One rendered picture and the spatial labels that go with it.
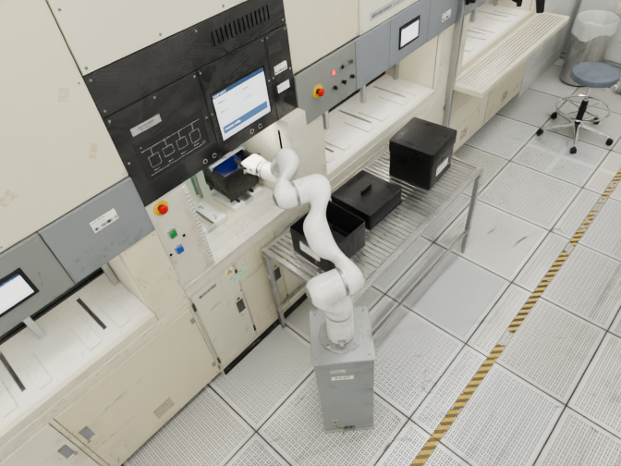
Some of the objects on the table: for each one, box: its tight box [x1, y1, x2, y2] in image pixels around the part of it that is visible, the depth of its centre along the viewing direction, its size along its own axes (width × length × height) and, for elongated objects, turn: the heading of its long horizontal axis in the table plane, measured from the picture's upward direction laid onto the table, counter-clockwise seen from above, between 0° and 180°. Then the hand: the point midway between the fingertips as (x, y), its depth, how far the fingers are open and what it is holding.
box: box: [389, 117, 457, 190], centre depth 274 cm, size 29×29×25 cm
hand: (241, 156), depth 236 cm, fingers open, 6 cm apart
